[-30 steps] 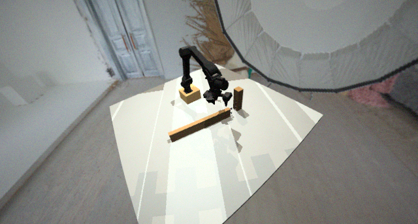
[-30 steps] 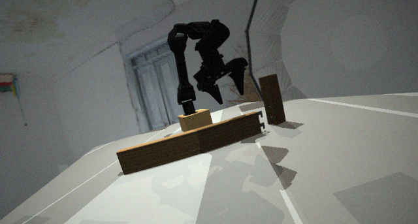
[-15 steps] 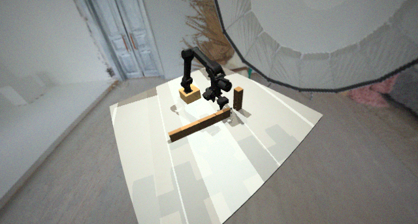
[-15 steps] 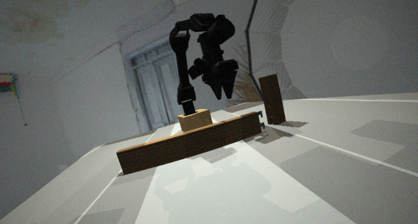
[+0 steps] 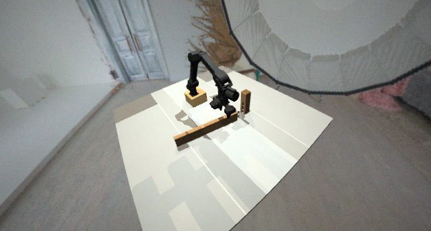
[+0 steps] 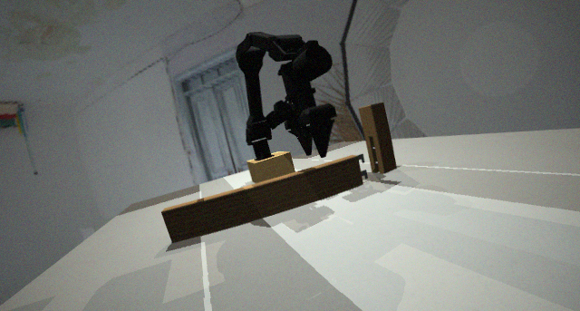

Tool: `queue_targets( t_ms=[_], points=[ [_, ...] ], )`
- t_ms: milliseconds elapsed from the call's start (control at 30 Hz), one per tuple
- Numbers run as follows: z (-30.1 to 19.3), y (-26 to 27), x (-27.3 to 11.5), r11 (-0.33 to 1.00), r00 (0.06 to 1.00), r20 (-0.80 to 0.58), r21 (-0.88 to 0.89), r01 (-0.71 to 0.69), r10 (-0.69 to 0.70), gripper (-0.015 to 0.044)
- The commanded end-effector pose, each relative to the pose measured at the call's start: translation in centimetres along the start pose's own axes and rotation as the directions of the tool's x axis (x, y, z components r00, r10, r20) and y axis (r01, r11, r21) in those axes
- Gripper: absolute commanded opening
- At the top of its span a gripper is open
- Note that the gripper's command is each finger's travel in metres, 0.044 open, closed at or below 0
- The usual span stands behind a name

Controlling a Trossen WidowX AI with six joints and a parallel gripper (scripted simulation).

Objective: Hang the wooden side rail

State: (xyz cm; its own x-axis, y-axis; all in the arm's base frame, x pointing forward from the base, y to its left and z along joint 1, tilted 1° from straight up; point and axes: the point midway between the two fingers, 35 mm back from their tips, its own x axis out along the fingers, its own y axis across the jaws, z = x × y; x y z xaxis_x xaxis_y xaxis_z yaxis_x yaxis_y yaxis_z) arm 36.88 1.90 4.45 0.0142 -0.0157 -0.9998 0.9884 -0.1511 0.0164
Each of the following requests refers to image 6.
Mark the brown wooden rail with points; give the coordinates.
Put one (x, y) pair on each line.
(260, 200)

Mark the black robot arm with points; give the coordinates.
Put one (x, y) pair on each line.
(309, 60)

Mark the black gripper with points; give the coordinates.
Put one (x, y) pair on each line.
(318, 117)

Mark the brown wooden post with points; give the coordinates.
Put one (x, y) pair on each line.
(378, 138)

